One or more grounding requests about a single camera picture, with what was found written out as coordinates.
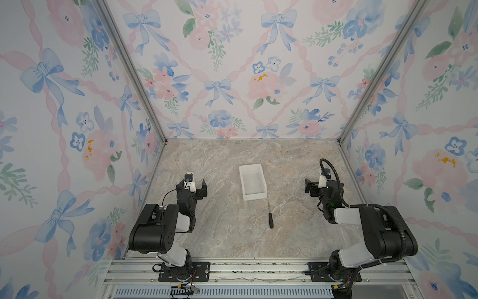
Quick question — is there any black screwdriver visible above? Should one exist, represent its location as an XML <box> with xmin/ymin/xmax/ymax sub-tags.
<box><xmin>268</xmin><ymin>201</ymin><xmax>274</xmax><ymax>229</ymax></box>

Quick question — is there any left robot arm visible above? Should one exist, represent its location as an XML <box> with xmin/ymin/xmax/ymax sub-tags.
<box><xmin>128</xmin><ymin>173</ymin><xmax>208</xmax><ymax>282</ymax></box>

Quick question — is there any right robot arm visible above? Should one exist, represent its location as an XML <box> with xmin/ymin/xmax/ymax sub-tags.
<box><xmin>304</xmin><ymin>178</ymin><xmax>418</xmax><ymax>287</ymax></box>

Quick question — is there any white plastic bin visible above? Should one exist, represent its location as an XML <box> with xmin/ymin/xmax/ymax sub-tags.
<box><xmin>239</xmin><ymin>164</ymin><xmax>267</xmax><ymax>201</ymax></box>

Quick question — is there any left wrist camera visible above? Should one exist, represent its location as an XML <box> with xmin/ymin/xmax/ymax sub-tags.
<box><xmin>184</xmin><ymin>173</ymin><xmax>197</xmax><ymax>193</ymax></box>

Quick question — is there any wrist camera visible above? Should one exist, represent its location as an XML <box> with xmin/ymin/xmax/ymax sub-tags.
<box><xmin>318</xmin><ymin>168</ymin><xmax>331</xmax><ymax>188</ymax></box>
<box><xmin>184</xmin><ymin>173</ymin><xmax>197</xmax><ymax>193</ymax></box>

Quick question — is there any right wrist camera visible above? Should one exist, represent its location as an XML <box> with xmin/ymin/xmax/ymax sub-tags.
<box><xmin>318</xmin><ymin>168</ymin><xmax>331</xmax><ymax>188</ymax></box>

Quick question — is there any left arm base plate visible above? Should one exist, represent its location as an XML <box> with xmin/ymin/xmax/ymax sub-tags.
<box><xmin>153</xmin><ymin>262</ymin><xmax>211</xmax><ymax>283</ymax></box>

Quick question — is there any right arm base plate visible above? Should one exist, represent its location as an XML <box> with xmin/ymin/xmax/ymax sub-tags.
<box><xmin>305</xmin><ymin>262</ymin><xmax>353</xmax><ymax>284</ymax></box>

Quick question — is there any black corrugated cable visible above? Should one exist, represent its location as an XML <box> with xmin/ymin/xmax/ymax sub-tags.
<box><xmin>319</xmin><ymin>158</ymin><xmax>407</xmax><ymax>262</ymax></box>

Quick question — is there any aluminium frame rail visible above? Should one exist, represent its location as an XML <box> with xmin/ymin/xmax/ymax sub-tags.
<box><xmin>97</xmin><ymin>257</ymin><xmax>423</xmax><ymax>299</ymax></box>

